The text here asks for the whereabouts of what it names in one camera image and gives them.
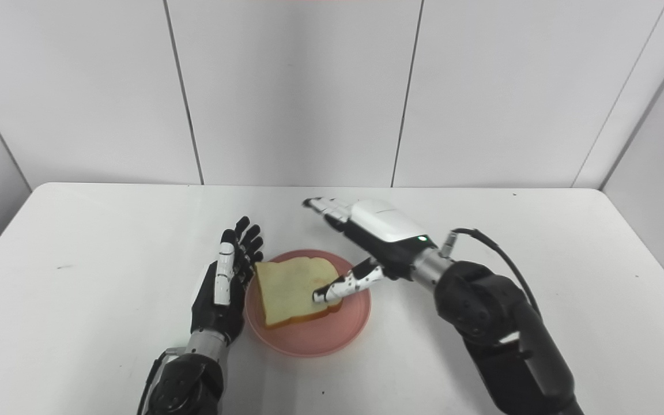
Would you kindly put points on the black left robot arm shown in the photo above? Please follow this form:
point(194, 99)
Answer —
point(185, 386)

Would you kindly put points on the pink round plate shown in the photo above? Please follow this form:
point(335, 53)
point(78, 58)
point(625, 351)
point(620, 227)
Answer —
point(320, 337)

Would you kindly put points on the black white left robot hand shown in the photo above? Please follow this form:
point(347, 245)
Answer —
point(217, 311)

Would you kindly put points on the slice of white bread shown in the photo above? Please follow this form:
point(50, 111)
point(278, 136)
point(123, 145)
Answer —
point(289, 291)

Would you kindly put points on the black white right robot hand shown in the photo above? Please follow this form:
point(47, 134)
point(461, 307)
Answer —
point(387, 227)

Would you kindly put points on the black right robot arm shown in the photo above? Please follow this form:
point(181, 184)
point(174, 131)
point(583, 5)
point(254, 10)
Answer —
point(499, 328)

